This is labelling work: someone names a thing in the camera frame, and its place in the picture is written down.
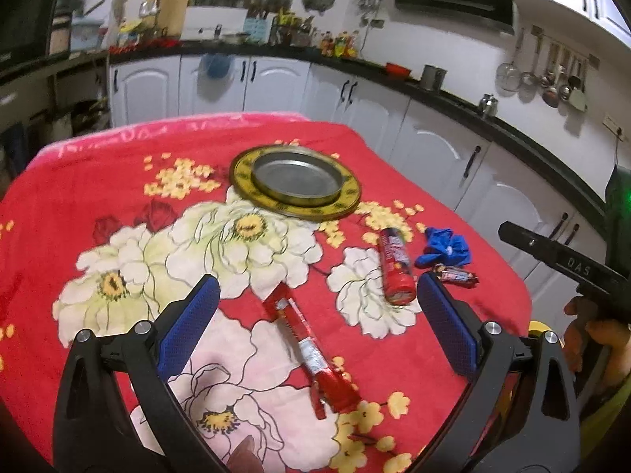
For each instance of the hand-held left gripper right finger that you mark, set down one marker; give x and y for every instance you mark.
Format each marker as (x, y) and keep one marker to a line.
(448, 325)

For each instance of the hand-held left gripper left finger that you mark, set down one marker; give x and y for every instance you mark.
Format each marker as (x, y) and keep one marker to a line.
(190, 325)

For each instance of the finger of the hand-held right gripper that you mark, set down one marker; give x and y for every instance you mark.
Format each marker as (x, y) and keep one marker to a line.
(552, 251)

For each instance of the long red snack wrapper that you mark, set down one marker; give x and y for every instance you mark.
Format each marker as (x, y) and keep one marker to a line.
(315, 364)

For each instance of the person's right hand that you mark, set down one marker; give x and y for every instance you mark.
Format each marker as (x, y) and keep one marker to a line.
(616, 345)

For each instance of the small candy bar wrapper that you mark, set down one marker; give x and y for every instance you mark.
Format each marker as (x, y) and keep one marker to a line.
(456, 275)

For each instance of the red cylindrical can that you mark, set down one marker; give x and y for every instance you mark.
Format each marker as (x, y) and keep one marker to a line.
(397, 271)

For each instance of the yellow tape roll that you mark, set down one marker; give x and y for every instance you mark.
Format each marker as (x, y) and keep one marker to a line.
(538, 327)

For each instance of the crumpled blue plastic bag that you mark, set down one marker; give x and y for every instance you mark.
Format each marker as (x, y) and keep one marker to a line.
(451, 246)

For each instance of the small steel kettle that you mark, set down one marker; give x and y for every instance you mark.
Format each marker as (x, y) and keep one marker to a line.
(488, 106)

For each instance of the row of hanging utensils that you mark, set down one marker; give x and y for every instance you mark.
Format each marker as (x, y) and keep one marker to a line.
(547, 79)

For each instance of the white base cabinets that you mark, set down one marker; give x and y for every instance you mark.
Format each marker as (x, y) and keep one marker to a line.
(424, 143)

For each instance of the red floral blanket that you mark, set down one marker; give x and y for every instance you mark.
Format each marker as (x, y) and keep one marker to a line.
(98, 182)

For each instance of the round metal tray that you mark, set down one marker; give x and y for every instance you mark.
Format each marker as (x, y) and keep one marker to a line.
(296, 177)

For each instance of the tall metal pot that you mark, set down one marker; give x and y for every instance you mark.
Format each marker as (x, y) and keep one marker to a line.
(433, 79)

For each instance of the red pot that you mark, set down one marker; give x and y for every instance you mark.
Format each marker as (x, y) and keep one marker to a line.
(397, 70)

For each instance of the hanging blue bag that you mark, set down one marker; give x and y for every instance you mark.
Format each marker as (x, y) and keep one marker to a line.
(215, 65)

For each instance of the group of sauce bottles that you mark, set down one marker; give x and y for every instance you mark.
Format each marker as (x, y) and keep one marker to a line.
(340, 44)

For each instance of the light blue knife holder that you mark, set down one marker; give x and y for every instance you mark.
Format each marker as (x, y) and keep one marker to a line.
(256, 30)

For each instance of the light blue storage box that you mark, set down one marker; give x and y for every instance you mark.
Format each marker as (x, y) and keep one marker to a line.
(87, 35)

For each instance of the wooden cutting board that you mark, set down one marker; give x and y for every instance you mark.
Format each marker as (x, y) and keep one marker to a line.
(170, 7)

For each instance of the black microwave oven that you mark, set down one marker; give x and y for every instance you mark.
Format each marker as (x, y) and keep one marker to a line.
(24, 15)

